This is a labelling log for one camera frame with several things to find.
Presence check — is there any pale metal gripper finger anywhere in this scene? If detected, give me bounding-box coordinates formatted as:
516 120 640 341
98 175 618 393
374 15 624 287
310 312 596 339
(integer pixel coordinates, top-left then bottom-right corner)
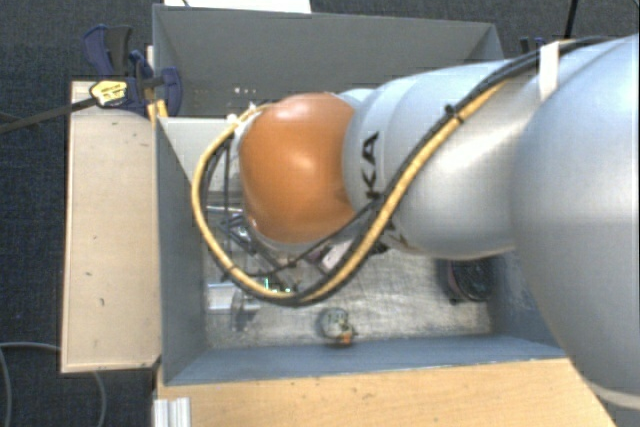
206 282 263 314

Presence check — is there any pale wood board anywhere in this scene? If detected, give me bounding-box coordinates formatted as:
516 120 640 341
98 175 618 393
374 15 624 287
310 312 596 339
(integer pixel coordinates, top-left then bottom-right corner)
60 80 163 374

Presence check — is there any black round object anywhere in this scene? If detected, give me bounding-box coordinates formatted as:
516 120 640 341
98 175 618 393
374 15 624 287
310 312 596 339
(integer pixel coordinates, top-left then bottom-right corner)
436 258 498 306

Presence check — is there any grey metal bin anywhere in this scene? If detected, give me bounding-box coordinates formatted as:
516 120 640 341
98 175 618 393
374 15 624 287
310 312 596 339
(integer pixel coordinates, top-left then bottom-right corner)
151 3 570 388

